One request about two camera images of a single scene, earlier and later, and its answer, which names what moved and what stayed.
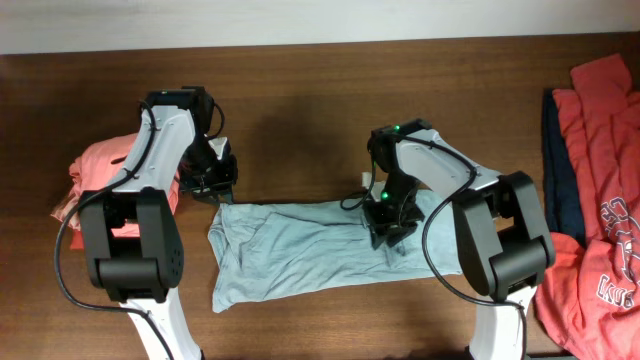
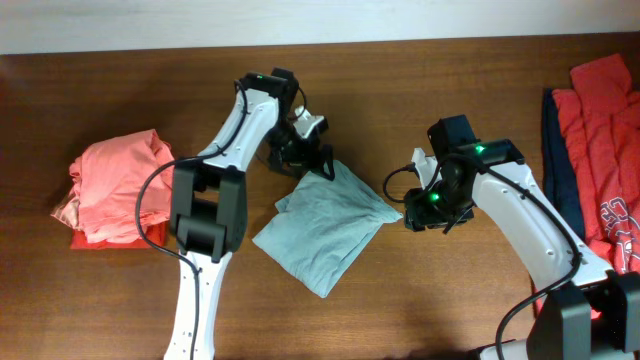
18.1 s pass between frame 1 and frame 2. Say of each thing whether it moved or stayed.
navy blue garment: stayed
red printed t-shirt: stayed
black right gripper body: moved
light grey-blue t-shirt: moved
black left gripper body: moved
